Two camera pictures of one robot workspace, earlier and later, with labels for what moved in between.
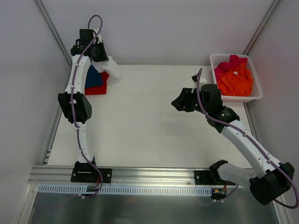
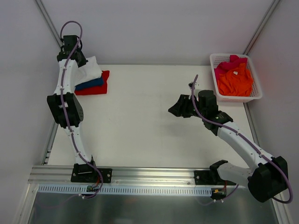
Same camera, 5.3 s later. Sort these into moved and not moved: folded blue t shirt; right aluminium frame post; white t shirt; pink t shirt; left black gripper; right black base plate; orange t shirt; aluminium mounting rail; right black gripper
Moved: right black gripper; white t shirt; left black gripper
Not moved: right aluminium frame post; aluminium mounting rail; orange t shirt; pink t shirt; right black base plate; folded blue t shirt
